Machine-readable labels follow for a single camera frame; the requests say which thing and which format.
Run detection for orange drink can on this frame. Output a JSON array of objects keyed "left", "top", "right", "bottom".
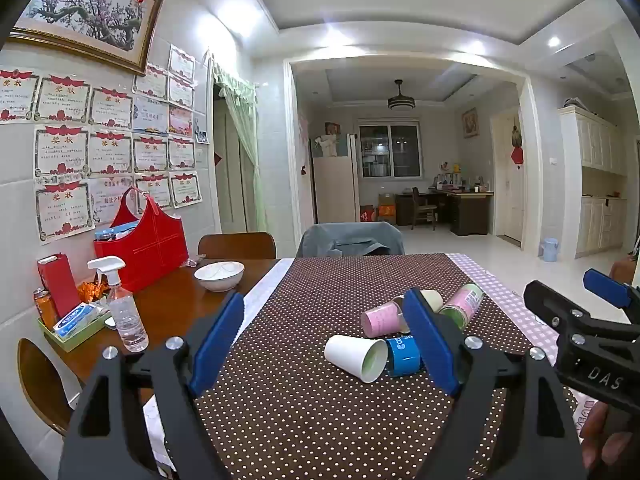
[{"left": 33, "top": 287, "right": 58, "bottom": 331}]

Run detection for wooden chair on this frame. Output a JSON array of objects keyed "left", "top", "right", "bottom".
[
  {"left": 197, "top": 232, "right": 277, "bottom": 261},
  {"left": 17, "top": 337, "right": 83, "bottom": 437}
]

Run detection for orange snack packet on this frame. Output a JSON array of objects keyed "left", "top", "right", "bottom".
[{"left": 77, "top": 281, "right": 110, "bottom": 303}]

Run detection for red box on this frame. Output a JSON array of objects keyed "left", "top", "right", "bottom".
[{"left": 37, "top": 253, "right": 82, "bottom": 319}]

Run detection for red bag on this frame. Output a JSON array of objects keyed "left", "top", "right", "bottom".
[{"left": 94, "top": 187, "right": 190, "bottom": 294}]

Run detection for framed blossom painting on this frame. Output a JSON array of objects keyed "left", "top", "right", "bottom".
[{"left": 7, "top": 0, "right": 165, "bottom": 77}]

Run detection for ceiling fan lamp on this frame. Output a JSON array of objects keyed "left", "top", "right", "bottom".
[{"left": 386, "top": 79, "right": 416, "bottom": 112}]

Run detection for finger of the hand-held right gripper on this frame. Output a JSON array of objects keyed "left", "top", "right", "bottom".
[
  {"left": 523, "top": 280, "right": 601, "bottom": 337},
  {"left": 583, "top": 268, "right": 640, "bottom": 321}
]

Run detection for dark desk chair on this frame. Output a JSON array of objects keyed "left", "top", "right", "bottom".
[{"left": 411, "top": 186, "right": 437, "bottom": 231}]

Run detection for dark wooden desk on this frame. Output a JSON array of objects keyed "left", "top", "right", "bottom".
[{"left": 395, "top": 186, "right": 495, "bottom": 237}]

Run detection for cream paper cup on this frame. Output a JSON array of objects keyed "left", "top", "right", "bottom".
[{"left": 419, "top": 289, "right": 445, "bottom": 314}]

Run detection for cream wall cabinets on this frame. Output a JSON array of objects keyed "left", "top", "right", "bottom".
[{"left": 557, "top": 106, "right": 630, "bottom": 260}]

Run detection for pink checkered tablecloth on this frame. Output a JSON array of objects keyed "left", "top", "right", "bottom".
[{"left": 451, "top": 252, "right": 601, "bottom": 441}]

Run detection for brown dotted tablecloth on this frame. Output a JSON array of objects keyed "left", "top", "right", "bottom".
[{"left": 165, "top": 252, "right": 581, "bottom": 480}]

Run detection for white paper cup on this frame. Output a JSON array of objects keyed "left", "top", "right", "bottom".
[{"left": 324, "top": 333, "right": 389, "bottom": 384}]

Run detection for blue paper cup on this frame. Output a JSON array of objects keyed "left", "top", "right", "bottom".
[{"left": 384, "top": 335, "right": 427, "bottom": 379}]

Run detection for white bowl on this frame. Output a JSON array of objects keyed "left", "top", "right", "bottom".
[{"left": 194, "top": 261, "right": 245, "bottom": 293}]

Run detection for green tray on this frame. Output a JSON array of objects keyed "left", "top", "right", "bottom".
[{"left": 38, "top": 305, "right": 112, "bottom": 352}]

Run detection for blue tissue packet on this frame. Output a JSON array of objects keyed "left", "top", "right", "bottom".
[{"left": 52, "top": 303, "right": 105, "bottom": 338}]

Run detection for group of wall certificates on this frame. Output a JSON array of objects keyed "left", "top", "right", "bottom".
[{"left": 0, "top": 44, "right": 211, "bottom": 247}]

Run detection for green and pink paper cup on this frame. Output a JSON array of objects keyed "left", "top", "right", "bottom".
[{"left": 439, "top": 283, "right": 484, "bottom": 332}]

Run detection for white refrigerator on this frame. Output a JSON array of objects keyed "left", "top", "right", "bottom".
[{"left": 312, "top": 132, "right": 361, "bottom": 225}]

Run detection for window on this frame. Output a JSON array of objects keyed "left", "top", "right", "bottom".
[{"left": 358, "top": 120, "right": 424, "bottom": 179}]

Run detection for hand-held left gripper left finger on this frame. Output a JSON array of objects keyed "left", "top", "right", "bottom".
[{"left": 59, "top": 291, "right": 246, "bottom": 480}]

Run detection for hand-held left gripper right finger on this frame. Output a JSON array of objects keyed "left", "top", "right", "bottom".
[{"left": 402, "top": 287, "right": 588, "bottom": 480}]

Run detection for red door ornament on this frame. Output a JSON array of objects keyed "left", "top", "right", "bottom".
[{"left": 509, "top": 116, "right": 526, "bottom": 171}]

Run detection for person's right hand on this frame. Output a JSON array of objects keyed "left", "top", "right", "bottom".
[{"left": 582, "top": 400, "right": 640, "bottom": 480}]

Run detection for grey jacket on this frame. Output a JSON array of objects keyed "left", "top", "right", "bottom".
[{"left": 297, "top": 221, "right": 406, "bottom": 259}]

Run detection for orange boxes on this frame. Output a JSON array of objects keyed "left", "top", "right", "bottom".
[{"left": 359, "top": 192, "right": 398, "bottom": 226}]

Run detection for white door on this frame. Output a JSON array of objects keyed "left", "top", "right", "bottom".
[{"left": 490, "top": 107, "right": 526, "bottom": 247}]

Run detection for clear spray bottle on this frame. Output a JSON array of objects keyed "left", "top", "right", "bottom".
[{"left": 87, "top": 256, "right": 150, "bottom": 353}]

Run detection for green curtain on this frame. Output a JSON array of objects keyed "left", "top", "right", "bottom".
[{"left": 212, "top": 60, "right": 267, "bottom": 233}]

